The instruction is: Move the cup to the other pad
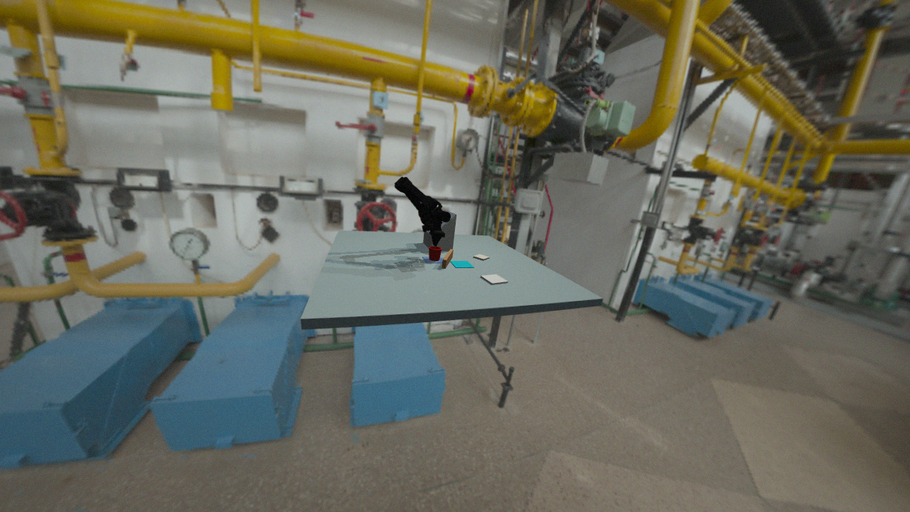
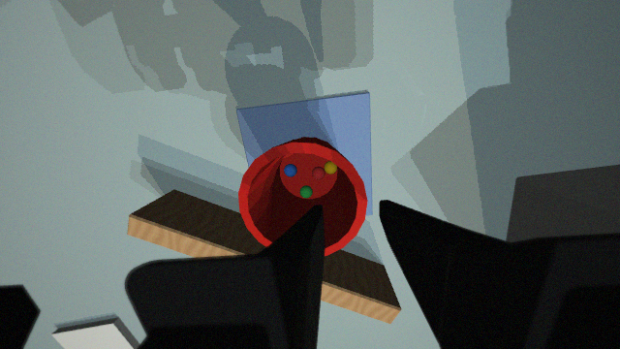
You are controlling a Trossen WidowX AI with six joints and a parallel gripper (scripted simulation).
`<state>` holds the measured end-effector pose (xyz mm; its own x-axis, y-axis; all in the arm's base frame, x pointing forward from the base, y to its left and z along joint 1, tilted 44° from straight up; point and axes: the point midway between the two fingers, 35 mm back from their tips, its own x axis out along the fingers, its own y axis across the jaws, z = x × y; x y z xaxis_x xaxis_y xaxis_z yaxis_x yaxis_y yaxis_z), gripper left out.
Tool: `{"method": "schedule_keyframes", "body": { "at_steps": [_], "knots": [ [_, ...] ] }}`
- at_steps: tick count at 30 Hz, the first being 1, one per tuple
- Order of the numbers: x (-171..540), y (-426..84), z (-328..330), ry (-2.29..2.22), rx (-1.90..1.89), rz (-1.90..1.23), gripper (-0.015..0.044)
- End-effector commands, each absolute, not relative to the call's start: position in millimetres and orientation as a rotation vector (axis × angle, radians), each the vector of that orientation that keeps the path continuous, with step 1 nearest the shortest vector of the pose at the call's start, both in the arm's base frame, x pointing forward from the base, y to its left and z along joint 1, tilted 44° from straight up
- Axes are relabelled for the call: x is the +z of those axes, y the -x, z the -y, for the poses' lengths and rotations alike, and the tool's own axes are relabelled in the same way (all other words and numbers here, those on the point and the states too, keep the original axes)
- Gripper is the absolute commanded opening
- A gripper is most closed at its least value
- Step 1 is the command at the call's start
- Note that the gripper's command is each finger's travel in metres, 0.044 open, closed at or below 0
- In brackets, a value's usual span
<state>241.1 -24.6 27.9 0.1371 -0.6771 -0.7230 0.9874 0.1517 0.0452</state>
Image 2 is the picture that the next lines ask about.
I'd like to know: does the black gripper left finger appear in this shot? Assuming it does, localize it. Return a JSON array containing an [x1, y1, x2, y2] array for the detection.
[[125, 205, 326, 349]]

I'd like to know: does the red marble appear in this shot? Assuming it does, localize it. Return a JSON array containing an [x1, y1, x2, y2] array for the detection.
[[312, 167, 326, 179]]

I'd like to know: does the red cup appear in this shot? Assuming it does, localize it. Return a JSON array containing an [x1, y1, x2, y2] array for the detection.
[[238, 137, 368, 256]]

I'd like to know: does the yellow marble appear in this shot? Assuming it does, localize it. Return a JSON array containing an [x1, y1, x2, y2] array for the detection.
[[324, 161, 337, 175]]

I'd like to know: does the blue marble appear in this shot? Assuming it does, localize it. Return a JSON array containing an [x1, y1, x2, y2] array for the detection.
[[284, 164, 297, 177]]

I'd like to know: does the green marble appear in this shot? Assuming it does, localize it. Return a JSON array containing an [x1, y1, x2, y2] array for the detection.
[[300, 185, 313, 198]]

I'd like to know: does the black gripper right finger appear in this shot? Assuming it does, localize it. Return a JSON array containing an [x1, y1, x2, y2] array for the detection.
[[380, 200, 620, 349]]

